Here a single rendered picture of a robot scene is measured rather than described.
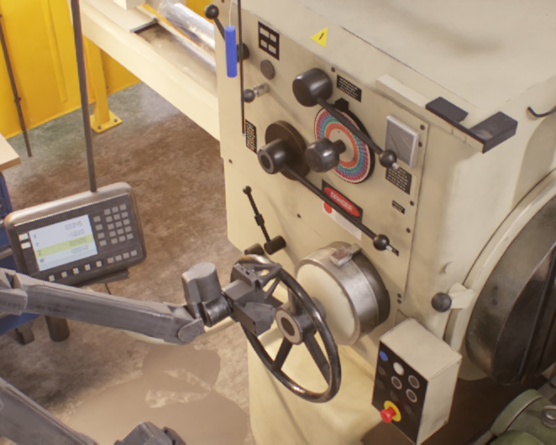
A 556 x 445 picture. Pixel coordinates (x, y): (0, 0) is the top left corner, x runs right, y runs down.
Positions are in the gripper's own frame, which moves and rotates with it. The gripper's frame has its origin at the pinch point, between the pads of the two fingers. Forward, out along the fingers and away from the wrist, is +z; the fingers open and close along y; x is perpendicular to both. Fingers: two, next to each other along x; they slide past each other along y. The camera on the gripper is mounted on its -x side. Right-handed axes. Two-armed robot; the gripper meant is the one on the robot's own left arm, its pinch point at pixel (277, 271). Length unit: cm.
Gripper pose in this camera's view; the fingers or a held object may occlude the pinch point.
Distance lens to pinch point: 190.0
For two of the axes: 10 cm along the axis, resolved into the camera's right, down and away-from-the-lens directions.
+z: 7.7, -4.3, 4.7
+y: -0.7, -7.8, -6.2
